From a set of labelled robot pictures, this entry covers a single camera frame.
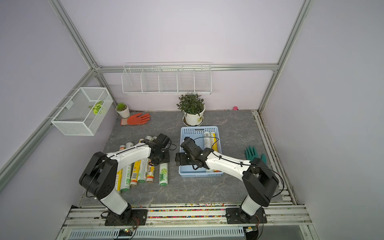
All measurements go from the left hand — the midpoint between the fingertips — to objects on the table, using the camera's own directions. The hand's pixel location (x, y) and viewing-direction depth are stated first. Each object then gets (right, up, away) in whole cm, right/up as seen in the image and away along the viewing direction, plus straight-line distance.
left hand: (165, 161), depth 90 cm
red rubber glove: (-29, +26, +26) cm, 47 cm away
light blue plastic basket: (+19, +16, +15) cm, 29 cm away
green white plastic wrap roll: (0, -6, -7) cm, 9 cm away
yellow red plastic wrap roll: (-7, -6, -5) cm, 11 cm away
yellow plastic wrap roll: (+30, +10, +7) cm, 33 cm away
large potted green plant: (+17, +34, +10) cm, 39 cm away
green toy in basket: (-36, +31, -8) cm, 48 cm away
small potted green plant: (-37, +33, +22) cm, 54 cm away
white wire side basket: (-45, +28, -6) cm, 54 cm away
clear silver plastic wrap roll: (+26, +11, +7) cm, 29 cm away
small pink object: (+51, +36, +34) cm, 71 cm away
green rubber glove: (+54, +4, +6) cm, 55 cm away
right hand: (+10, +3, -6) cm, 12 cm away
